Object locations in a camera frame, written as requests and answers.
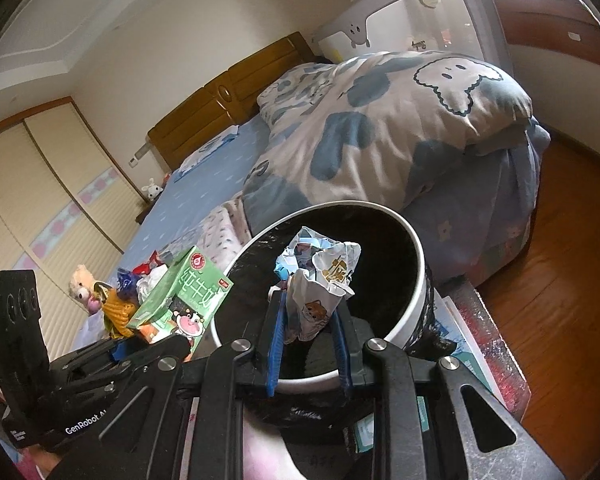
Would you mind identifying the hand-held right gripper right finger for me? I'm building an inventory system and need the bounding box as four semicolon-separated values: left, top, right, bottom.
331;304;566;480

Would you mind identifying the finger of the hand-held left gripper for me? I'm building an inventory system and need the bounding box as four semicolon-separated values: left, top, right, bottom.
112;334;192;369

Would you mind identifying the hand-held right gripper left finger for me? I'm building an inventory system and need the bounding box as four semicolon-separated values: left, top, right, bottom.
55;290;288;480

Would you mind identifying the green milk carton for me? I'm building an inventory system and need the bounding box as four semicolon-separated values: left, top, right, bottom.
127;246;235;346

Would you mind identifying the yellow coil hair tie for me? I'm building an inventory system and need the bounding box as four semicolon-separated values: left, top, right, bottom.
102;287;136;338

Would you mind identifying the white snack wrapper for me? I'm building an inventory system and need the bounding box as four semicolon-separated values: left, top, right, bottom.
274;225;363;345

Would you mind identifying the white bin with black bag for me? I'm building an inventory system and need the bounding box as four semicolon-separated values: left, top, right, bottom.
209;201;437;397

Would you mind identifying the crumpled white tissue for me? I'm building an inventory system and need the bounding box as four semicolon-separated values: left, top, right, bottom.
137;264;170;306

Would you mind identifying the crumpled blue wrapper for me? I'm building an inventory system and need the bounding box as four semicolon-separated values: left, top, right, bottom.
117;269;139;302

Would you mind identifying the beige teddy bear plush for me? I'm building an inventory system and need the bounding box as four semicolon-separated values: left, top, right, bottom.
69;264;104;317

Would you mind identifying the white dotted blanket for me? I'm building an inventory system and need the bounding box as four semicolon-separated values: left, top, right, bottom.
165;199;253;273

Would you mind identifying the cream sliding door wardrobe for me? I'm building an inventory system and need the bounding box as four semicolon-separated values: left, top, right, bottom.
0;96;153;361

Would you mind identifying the bed with blue sheet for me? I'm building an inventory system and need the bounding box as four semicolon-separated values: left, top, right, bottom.
75;110;553;356

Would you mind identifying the blue pillow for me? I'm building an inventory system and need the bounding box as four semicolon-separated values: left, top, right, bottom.
174;125;241;183

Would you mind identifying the cloud print quilt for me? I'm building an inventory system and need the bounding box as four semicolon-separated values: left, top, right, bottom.
242;50;536;233

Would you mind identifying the wooden headboard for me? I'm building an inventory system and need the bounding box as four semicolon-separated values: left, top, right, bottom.
147;31;316;173

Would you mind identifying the brown wooden cabinet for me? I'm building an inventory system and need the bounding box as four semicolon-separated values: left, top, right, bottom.
485;0;600;78

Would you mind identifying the white mesh bed rail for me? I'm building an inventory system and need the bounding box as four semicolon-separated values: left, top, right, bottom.
311;0;511;68

